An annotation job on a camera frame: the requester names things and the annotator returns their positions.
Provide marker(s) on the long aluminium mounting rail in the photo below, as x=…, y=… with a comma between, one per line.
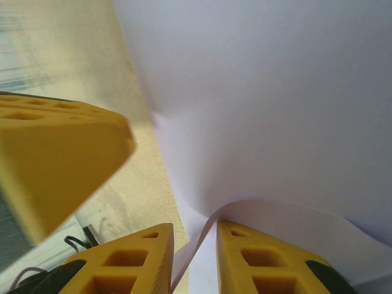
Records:
x=55, y=251

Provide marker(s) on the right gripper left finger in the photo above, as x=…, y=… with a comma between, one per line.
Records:
x=122, y=275

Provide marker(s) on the purple paper sheet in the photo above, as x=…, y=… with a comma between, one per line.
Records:
x=260, y=92

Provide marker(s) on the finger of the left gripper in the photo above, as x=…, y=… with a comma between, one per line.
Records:
x=61, y=162

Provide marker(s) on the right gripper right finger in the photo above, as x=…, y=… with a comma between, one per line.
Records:
x=263, y=275

